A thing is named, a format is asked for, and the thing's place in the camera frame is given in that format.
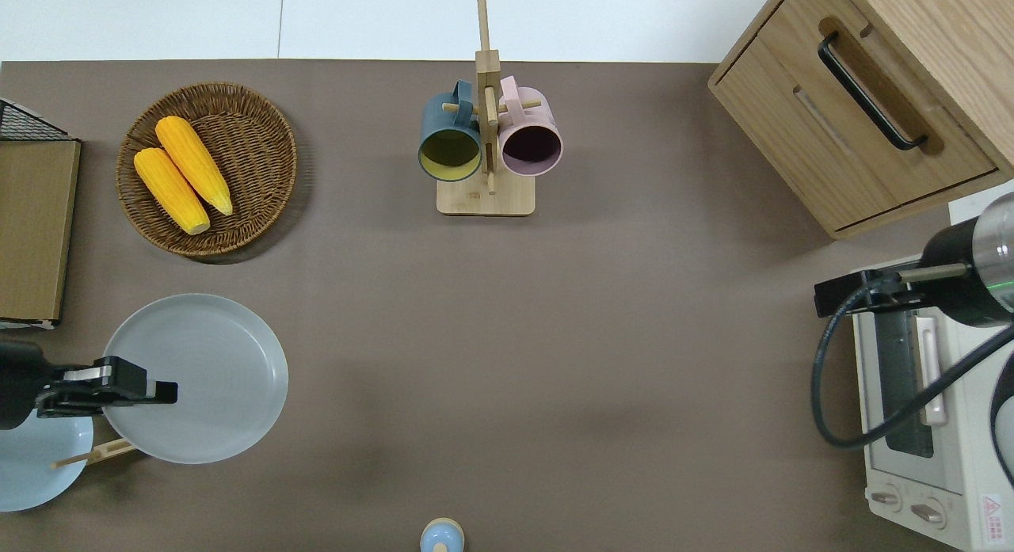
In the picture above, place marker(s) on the light wooden cabinet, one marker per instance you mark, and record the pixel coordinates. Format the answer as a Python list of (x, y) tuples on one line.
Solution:
[(935, 29)]

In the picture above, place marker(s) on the brown table mat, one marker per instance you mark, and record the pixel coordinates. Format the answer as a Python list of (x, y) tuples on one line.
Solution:
[(554, 338)]

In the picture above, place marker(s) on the white oven knob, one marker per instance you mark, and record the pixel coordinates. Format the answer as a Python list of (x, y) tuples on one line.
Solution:
[(928, 514), (886, 500)]

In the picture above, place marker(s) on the gray plate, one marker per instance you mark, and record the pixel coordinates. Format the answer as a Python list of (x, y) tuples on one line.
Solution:
[(214, 362)]

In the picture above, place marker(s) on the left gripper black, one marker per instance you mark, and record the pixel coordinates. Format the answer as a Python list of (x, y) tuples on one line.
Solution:
[(20, 386)]

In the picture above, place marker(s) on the yellow corn cob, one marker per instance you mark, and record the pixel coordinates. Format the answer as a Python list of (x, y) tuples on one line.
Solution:
[(194, 164), (170, 189)]

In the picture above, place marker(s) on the wooden stick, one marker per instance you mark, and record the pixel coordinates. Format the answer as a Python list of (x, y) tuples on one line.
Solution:
[(111, 451)]

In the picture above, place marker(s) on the pink mug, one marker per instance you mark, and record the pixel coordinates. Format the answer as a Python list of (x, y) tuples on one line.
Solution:
[(539, 120)]

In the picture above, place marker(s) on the brown wooden board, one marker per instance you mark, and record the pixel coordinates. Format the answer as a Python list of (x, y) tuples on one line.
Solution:
[(36, 227)]

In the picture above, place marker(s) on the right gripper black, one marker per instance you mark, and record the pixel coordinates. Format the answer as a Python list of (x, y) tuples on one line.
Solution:
[(954, 275)]

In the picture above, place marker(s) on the small blue round object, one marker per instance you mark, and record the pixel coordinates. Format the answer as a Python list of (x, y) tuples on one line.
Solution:
[(441, 536)]

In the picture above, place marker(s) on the white toaster oven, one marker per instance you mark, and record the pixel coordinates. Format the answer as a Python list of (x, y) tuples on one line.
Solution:
[(962, 457)]

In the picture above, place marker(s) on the red triangle warning sticker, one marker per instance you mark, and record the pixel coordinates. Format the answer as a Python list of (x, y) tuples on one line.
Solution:
[(993, 516)]

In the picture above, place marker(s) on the brown wicker basket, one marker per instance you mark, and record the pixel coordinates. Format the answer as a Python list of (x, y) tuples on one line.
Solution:
[(245, 140)]

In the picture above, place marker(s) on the light blue plate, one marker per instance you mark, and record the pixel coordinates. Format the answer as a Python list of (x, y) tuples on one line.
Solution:
[(40, 473)]

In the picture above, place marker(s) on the wooden mug tree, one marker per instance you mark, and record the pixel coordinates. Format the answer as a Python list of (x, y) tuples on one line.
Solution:
[(485, 199)]

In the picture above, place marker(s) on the dark blue mug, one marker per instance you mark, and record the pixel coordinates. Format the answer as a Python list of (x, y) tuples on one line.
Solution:
[(436, 120)]

